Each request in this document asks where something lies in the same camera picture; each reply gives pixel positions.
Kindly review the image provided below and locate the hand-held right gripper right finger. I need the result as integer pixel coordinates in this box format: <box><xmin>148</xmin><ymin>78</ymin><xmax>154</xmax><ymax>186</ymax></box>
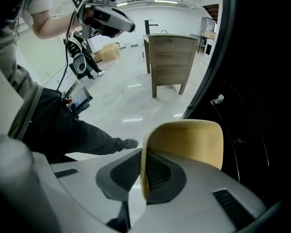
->
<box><xmin>132</xmin><ymin>148</ymin><xmax>268</xmax><ymax>233</ymax></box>

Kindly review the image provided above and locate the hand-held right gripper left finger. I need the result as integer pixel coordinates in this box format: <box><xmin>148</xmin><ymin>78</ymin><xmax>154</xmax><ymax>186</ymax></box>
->
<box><xmin>33</xmin><ymin>148</ymin><xmax>143</xmax><ymax>233</ymax></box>

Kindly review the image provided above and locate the yellow plastic container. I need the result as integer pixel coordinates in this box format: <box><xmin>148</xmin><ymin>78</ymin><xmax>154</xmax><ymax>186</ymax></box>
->
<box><xmin>140</xmin><ymin>119</ymin><xmax>224</xmax><ymax>202</ymax></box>

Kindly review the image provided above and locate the person's left forearm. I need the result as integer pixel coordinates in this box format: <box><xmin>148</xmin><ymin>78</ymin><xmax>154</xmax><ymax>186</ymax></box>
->
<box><xmin>32</xmin><ymin>7</ymin><xmax>79</xmax><ymax>40</ymax></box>

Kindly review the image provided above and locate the person's left hand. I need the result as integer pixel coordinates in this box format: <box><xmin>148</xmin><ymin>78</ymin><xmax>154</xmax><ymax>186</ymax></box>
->
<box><xmin>83</xmin><ymin>7</ymin><xmax>95</xmax><ymax>25</ymax></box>

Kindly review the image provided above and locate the large cardboard box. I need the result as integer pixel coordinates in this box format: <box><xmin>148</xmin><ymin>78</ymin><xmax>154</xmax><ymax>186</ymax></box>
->
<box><xmin>101</xmin><ymin>42</ymin><xmax>120</xmax><ymax>61</ymax></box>

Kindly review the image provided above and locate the black faucet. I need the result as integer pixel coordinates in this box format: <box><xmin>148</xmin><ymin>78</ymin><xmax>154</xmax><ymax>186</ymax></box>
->
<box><xmin>144</xmin><ymin>19</ymin><xmax>159</xmax><ymax>35</ymax></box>

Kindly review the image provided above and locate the small cardboard box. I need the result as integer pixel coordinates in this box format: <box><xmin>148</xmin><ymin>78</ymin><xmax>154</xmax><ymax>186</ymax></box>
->
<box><xmin>91</xmin><ymin>50</ymin><xmax>104</xmax><ymax>63</ymax></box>

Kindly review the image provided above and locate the white and black rounded device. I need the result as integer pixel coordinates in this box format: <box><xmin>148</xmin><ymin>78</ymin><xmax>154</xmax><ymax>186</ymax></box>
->
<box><xmin>66</xmin><ymin>30</ymin><xmax>88</xmax><ymax>78</ymax></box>

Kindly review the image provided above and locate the person's black trouser leg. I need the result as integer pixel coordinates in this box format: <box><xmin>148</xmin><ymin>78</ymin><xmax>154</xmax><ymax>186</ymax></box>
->
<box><xmin>21</xmin><ymin>87</ymin><xmax>127</xmax><ymax>165</ymax></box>

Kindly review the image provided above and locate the wooden vanity cabinet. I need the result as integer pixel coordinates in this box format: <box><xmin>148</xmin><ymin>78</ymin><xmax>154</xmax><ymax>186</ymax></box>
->
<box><xmin>143</xmin><ymin>33</ymin><xmax>200</xmax><ymax>99</ymax></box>

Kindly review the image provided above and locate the person's dark shoe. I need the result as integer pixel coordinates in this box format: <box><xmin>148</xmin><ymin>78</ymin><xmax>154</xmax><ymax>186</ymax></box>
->
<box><xmin>122</xmin><ymin>138</ymin><xmax>139</xmax><ymax>150</ymax></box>

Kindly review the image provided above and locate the black waist screen device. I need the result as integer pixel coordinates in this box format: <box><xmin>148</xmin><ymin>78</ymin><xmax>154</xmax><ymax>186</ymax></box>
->
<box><xmin>62</xmin><ymin>86</ymin><xmax>94</xmax><ymax>119</ymax></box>

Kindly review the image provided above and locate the background shelving unit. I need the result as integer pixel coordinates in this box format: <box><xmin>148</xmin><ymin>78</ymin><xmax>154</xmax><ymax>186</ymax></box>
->
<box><xmin>197</xmin><ymin>16</ymin><xmax>219</xmax><ymax>57</ymax></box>

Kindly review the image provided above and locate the small white clip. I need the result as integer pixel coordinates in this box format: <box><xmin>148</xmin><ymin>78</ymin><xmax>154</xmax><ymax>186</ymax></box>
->
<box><xmin>210</xmin><ymin>94</ymin><xmax>225</xmax><ymax>105</ymax></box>

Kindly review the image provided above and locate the person's grey shirt torso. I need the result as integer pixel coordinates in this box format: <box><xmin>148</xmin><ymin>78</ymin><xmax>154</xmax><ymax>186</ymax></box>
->
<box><xmin>0</xmin><ymin>0</ymin><xmax>52</xmax><ymax>140</ymax></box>

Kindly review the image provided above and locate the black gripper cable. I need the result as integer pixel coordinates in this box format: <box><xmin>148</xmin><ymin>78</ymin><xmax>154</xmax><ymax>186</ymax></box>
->
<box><xmin>56</xmin><ymin>10</ymin><xmax>79</xmax><ymax>91</ymax></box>

